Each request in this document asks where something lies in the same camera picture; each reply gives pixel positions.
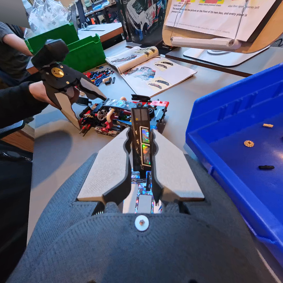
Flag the black starred brick panel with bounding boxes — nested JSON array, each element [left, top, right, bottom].
[[130, 103, 153, 172]]

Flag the open instruction booklet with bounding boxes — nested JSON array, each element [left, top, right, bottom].
[[105, 46, 198, 98]]

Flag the toy car set box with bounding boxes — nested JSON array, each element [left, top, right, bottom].
[[120, 0, 170, 50]]

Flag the wooden document stand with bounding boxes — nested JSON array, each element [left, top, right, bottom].
[[162, 0, 283, 54]]

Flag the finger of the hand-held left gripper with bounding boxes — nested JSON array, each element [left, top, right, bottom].
[[76, 75, 108, 101], [47, 89, 81, 131]]

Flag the clear plastic bag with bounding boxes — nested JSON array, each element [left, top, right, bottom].
[[28, 0, 71, 34]]

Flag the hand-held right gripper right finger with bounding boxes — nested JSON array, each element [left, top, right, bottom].
[[150, 129, 205, 205]]

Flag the person's left hand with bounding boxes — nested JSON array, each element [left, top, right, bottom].
[[29, 80, 61, 109]]

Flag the holographic sticker sheet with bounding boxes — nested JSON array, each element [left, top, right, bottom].
[[123, 169, 163, 214]]

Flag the toy brick car model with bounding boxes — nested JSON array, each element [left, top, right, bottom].
[[78, 94, 170, 136]]

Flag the blue plastic bin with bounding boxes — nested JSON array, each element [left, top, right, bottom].
[[185, 64, 283, 268]]

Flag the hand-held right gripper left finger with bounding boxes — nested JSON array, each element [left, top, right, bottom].
[[77, 127, 132, 203]]

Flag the printed instruction paper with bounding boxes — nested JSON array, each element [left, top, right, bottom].
[[165, 0, 277, 42]]

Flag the pile of loose toy bricks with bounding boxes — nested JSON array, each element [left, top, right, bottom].
[[84, 66, 116, 85]]

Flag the wood-edged white desk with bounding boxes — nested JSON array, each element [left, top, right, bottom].
[[77, 22, 124, 43]]

